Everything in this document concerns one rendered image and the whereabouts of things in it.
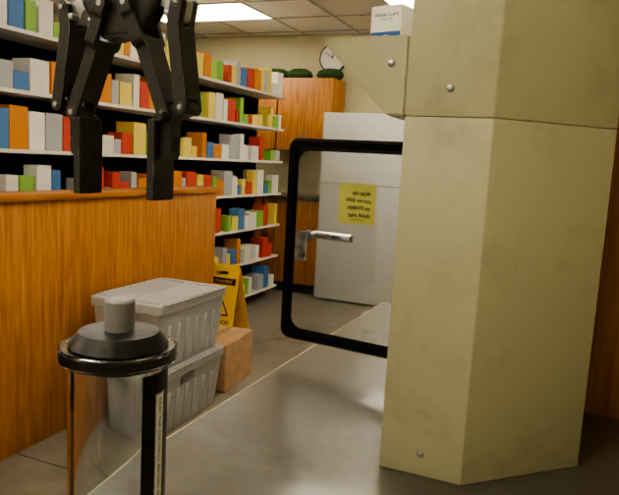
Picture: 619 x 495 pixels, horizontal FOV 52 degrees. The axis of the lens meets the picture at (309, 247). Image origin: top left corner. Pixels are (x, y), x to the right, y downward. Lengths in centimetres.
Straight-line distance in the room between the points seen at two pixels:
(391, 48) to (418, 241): 25
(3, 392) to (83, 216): 86
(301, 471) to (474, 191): 43
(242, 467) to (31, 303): 226
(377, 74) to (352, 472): 52
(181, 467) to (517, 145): 59
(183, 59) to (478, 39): 39
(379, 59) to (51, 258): 243
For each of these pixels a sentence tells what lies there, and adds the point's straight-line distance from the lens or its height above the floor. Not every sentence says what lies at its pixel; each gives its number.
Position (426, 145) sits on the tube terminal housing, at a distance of 82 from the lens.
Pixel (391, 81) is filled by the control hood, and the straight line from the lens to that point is 84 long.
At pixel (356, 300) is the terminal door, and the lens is 122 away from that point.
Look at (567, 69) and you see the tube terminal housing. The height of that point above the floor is 148.
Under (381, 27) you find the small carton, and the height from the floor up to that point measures 154.
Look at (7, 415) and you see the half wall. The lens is 312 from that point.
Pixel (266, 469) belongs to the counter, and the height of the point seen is 94.
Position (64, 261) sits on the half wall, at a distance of 316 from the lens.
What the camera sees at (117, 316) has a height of 120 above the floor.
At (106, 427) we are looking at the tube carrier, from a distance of 62.
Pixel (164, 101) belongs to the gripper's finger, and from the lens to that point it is 57.
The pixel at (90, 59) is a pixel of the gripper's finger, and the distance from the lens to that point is 62.
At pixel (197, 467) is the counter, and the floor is 94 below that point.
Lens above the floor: 135
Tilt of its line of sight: 8 degrees down
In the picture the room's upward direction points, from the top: 3 degrees clockwise
